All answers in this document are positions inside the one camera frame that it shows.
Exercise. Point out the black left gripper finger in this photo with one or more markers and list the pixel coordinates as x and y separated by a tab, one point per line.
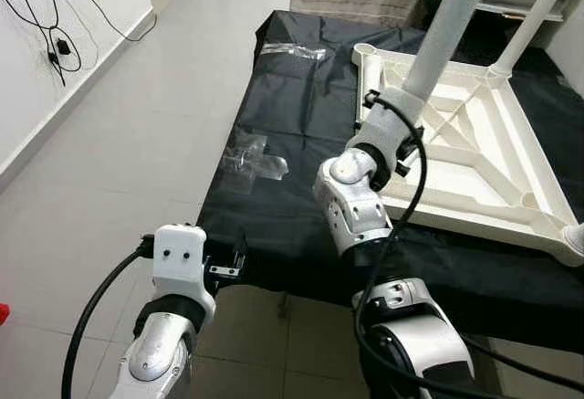
241	248

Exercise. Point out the crumpled clear tape patch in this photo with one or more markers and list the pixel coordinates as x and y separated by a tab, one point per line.
251	162

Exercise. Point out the white plastic table top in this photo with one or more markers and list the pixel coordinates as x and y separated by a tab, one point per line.
511	143

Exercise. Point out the black tablecloth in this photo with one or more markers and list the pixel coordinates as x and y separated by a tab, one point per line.
292	98

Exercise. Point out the long clear tape strip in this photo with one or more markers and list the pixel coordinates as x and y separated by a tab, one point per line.
292	50

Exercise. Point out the black power adapter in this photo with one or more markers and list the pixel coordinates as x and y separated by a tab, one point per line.
63	47

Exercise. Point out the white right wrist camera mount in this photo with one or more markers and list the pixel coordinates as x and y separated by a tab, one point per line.
383	130

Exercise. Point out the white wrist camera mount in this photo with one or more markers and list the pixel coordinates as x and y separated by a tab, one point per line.
178	253
383	130

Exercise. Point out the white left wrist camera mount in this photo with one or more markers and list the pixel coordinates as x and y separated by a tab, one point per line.
178	253

